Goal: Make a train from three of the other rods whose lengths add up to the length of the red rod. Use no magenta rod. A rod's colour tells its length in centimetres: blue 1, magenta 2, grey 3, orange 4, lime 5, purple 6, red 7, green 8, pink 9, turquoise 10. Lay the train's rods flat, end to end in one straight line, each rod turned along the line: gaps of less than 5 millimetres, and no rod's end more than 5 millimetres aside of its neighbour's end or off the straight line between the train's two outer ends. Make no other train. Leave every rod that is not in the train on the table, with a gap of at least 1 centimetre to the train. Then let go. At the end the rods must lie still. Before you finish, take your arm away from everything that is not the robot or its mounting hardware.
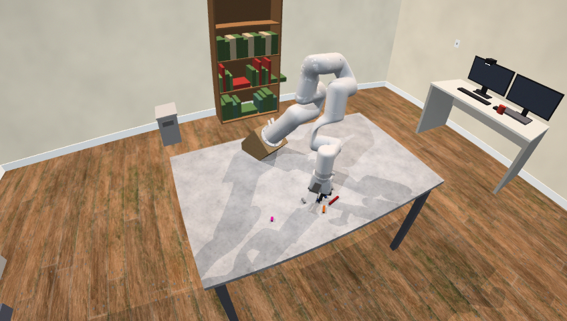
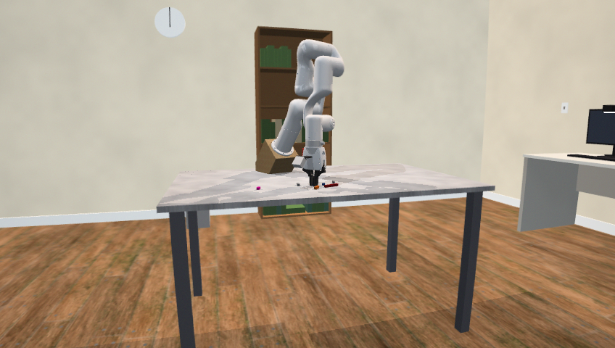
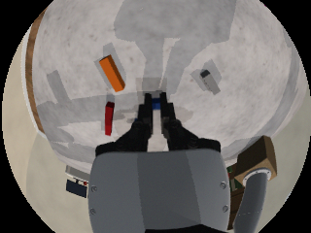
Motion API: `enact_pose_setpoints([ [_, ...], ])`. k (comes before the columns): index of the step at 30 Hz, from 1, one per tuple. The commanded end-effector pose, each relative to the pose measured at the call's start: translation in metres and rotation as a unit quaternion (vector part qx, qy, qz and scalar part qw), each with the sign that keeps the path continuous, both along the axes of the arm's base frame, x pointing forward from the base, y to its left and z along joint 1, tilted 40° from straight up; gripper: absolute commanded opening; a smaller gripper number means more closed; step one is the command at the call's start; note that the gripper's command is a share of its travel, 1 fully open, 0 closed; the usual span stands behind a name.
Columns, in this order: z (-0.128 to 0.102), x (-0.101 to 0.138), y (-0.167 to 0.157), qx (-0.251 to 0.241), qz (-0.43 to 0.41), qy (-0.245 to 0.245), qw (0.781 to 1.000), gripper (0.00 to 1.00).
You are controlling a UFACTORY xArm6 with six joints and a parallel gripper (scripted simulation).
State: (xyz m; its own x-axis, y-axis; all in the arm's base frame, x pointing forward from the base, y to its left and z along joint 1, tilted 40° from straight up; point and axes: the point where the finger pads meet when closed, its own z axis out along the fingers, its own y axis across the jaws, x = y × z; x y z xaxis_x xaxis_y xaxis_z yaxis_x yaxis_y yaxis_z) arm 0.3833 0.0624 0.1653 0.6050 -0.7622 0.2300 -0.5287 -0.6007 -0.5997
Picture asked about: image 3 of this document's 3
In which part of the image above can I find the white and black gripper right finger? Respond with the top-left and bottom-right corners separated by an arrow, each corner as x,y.
159,92 -> 221,152

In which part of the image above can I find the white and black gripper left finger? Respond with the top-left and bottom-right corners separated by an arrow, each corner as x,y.
95,93 -> 154,157

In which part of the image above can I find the orange rod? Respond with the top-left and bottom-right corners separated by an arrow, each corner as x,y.
99,54 -> 125,92

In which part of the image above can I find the red rod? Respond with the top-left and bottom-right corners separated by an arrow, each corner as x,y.
105,101 -> 115,136

